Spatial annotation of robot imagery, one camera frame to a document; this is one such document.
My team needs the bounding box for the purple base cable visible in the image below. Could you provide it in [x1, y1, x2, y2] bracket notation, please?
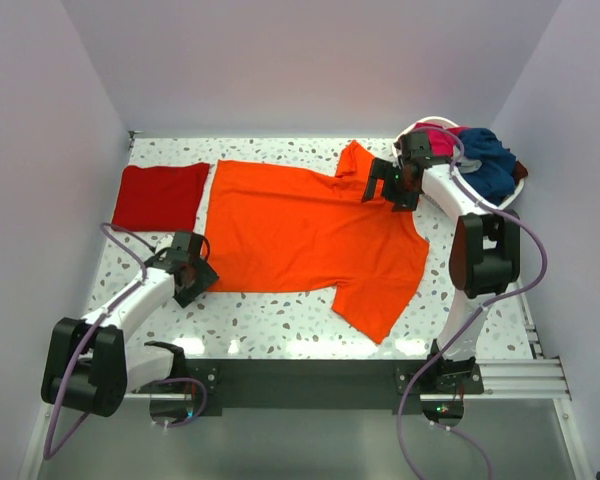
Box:
[394, 344, 496, 480]
[149, 378, 209, 429]

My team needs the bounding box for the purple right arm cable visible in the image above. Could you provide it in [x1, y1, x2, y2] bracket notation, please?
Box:
[419, 127, 550, 351]

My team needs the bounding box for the orange t shirt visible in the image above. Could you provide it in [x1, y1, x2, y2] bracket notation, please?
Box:
[205, 141, 429, 344]

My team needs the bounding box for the aluminium right rail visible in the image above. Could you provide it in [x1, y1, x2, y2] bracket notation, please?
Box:
[477, 294, 571, 400]

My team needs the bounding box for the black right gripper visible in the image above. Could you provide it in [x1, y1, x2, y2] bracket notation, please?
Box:
[362, 158, 419, 213]

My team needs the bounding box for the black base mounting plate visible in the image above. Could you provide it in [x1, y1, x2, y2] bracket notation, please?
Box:
[147, 357, 486, 426]

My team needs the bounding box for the folded red t shirt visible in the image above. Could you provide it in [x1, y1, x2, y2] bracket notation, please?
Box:
[111, 163, 210, 232]

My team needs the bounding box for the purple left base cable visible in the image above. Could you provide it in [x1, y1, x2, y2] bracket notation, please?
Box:
[149, 378, 209, 429]

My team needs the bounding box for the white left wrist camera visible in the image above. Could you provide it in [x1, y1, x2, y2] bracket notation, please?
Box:
[155, 234, 173, 253]

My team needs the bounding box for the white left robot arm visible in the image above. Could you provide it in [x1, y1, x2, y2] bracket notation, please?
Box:
[41, 231, 219, 417]

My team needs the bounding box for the navy blue t shirt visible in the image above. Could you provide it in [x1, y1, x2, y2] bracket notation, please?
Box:
[457, 128, 517, 205]

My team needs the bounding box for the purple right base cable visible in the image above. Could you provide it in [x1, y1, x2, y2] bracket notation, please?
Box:
[394, 344, 496, 480]

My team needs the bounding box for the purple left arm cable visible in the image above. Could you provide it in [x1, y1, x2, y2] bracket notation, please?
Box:
[42, 222, 156, 461]

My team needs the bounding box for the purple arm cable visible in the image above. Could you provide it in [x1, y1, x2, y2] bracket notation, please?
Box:
[42, 222, 156, 461]
[419, 127, 550, 351]

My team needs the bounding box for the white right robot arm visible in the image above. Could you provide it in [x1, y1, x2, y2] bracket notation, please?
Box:
[362, 126, 520, 393]

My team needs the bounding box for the white plastic laundry basket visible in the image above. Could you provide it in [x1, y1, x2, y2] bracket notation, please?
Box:
[391, 116, 524, 209]

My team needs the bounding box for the magenta t shirt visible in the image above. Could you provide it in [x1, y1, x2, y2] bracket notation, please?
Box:
[426, 126, 468, 157]

